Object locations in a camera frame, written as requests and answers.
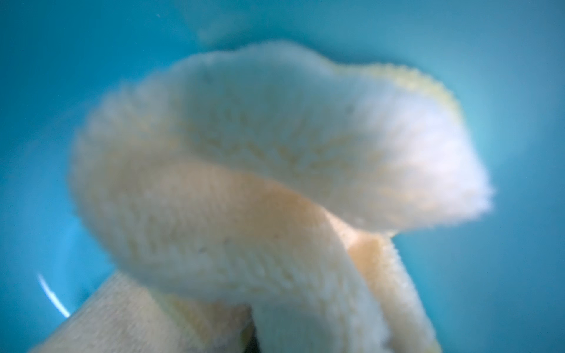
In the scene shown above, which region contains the cream yellow microfibre cloth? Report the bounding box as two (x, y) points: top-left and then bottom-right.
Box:
(35, 41), (493, 352)

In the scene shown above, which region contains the teal bucket with sticker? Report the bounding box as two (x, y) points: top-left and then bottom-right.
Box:
(1, 1), (564, 352)

